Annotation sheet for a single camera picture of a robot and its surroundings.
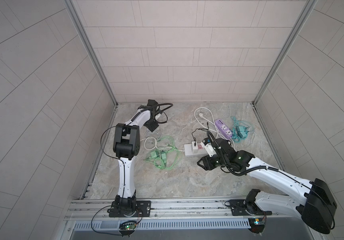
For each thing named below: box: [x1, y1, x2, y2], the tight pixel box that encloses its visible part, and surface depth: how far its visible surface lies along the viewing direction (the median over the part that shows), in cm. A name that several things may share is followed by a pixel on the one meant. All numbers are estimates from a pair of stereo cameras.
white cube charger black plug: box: [191, 141, 199, 151], surface depth 86 cm
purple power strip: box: [215, 118, 233, 140], surface depth 101 cm
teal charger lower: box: [237, 131, 247, 139], surface depth 98 cm
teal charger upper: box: [236, 126, 245, 132], surface depth 101 cm
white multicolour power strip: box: [184, 143, 209, 156], surface depth 90 cm
